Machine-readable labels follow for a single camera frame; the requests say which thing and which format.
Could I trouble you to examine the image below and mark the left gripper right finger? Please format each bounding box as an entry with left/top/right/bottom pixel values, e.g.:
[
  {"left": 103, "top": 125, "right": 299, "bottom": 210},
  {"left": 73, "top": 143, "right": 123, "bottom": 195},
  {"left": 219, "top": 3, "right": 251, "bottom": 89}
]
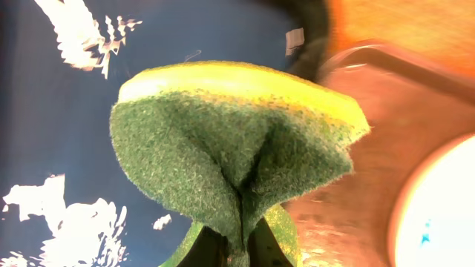
[{"left": 248, "top": 218, "right": 293, "bottom": 267}]

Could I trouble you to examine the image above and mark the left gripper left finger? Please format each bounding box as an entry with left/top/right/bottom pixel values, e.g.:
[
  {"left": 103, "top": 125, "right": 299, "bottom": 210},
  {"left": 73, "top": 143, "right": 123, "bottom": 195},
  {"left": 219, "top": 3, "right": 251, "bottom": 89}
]
[{"left": 177, "top": 226, "right": 228, "bottom": 267}]

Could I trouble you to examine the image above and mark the green yellow sponge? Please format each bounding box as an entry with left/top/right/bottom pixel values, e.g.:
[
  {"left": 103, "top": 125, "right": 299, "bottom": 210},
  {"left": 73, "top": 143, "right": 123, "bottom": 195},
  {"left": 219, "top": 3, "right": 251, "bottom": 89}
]
[{"left": 110, "top": 61, "right": 370, "bottom": 266}]

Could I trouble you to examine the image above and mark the blue water tray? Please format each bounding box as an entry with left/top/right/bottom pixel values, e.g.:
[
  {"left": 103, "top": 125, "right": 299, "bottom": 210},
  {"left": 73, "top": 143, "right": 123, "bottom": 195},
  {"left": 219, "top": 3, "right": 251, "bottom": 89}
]
[{"left": 1, "top": 0, "right": 330, "bottom": 266}]

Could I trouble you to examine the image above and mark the dark brown serving tray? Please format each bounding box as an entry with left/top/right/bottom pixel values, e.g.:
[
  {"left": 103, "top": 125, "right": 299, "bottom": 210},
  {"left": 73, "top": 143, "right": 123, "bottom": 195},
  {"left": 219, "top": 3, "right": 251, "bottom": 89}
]
[{"left": 286, "top": 41, "right": 474, "bottom": 267}]

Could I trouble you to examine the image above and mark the white plate front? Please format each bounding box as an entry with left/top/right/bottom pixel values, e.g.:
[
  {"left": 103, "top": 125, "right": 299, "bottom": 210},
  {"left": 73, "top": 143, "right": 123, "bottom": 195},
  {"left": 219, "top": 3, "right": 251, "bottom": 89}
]
[{"left": 387, "top": 134, "right": 474, "bottom": 267}]

